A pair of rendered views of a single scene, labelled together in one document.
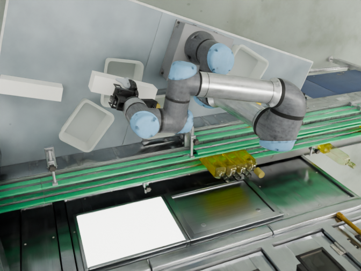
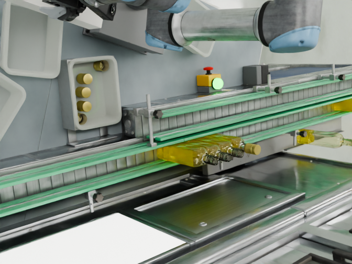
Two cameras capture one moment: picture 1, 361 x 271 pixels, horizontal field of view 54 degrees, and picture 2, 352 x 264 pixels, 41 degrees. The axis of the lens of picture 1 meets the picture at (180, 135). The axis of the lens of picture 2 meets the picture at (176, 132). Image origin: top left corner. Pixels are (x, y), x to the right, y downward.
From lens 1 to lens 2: 0.64 m
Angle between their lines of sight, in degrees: 23
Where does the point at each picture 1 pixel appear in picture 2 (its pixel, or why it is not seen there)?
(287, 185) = (285, 176)
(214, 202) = (202, 203)
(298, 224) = (330, 198)
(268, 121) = (279, 7)
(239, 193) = (231, 189)
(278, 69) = not seen: hidden behind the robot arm
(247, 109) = (240, 13)
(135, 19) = not seen: outside the picture
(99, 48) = not seen: outside the picture
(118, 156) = (39, 158)
